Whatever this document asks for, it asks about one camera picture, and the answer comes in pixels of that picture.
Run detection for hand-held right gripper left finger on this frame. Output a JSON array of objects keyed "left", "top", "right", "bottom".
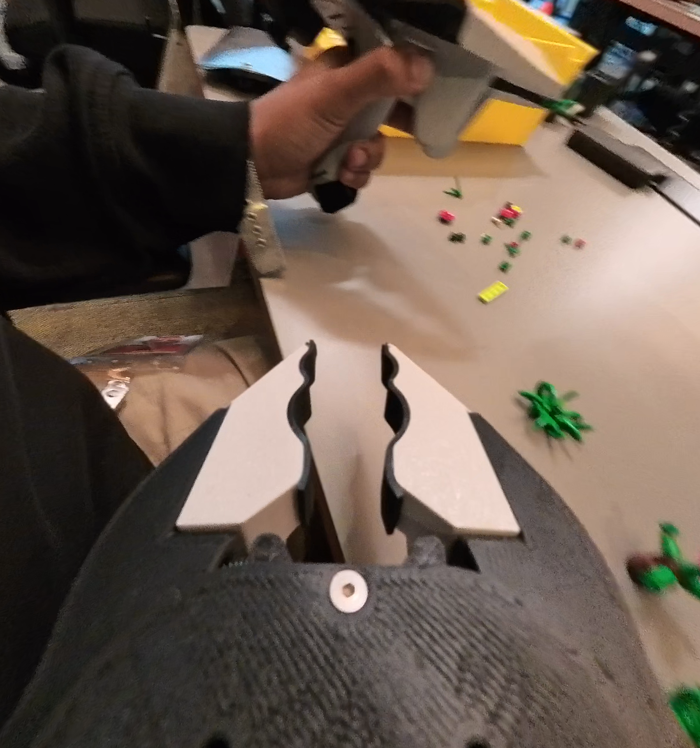
[{"left": 176, "top": 340, "right": 318, "bottom": 548}]

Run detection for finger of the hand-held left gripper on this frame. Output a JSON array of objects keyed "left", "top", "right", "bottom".
[
  {"left": 460, "top": 5, "right": 568, "bottom": 101},
  {"left": 408, "top": 49, "right": 498, "bottom": 160}
]

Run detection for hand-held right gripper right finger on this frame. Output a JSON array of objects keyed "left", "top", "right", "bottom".
[{"left": 380, "top": 343, "right": 522, "bottom": 550}]

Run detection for green toy stem piece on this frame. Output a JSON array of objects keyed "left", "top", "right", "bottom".
[{"left": 538, "top": 96, "right": 586, "bottom": 122}]

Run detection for person's left forearm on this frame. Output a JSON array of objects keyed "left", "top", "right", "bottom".
[{"left": 0, "top": 44, "right": 288, "bottom": 310}]

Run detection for person's left hand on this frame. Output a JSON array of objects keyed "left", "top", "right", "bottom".
[{"left": 248, "top": 47, "right": 435, "bottom": 202}]

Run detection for yellow plastic bin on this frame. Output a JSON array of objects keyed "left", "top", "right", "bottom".
[{"left": 300, "top": 0, "right": 600, "bottom": 145}]

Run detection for person's beige trousers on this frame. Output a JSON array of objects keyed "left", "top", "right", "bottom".
[{"left": 102, "top": 342, "right": 278, "bottom": 468}]

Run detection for green toy leaf cluster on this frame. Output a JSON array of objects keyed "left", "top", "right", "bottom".
[{"left": 516, "top": 381, "right": 594, "bottom": 443}]

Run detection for scattered small toy pieces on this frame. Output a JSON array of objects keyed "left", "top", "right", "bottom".
[{"left": 438, "top": 177, "right": 588, "bottom": 275}]

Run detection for black power adapter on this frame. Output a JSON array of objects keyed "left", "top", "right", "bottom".
[{"left": 565, "top": 127, "right": 671, "bottom": 189}]

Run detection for shiny plastic wrapper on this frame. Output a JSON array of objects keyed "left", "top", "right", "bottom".
[{"left": 69, "top": 333, "right": 206, "bottom": 410}]

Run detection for black pouch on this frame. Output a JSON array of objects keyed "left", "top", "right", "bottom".
[{"left": 200, "top": 26, "right": 297, "bottom": 98}]

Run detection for pink toy flower brown base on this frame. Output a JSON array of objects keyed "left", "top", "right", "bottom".
[{"left": 626, "top": 522, "right": 700, "bottom": 616}]

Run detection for green toy plant pink flowers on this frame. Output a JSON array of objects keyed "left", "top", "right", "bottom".
[{"left": 668, "top": 685, "right": 700, "bottom": 748}]

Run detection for black table cable hatch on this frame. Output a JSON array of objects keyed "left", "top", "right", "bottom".
[{"left": 654, "top": 172, "right": 700, "bottom": 243}]

